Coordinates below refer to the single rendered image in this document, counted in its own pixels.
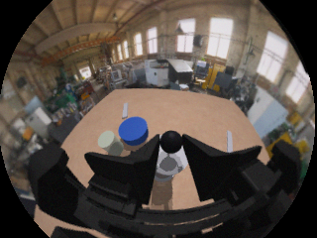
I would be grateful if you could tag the blue short cylinder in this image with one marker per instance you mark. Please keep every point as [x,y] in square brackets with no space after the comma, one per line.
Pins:
[134,131]

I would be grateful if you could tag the french press coffee maker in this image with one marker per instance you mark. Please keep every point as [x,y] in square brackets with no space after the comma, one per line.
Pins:
[171,158]

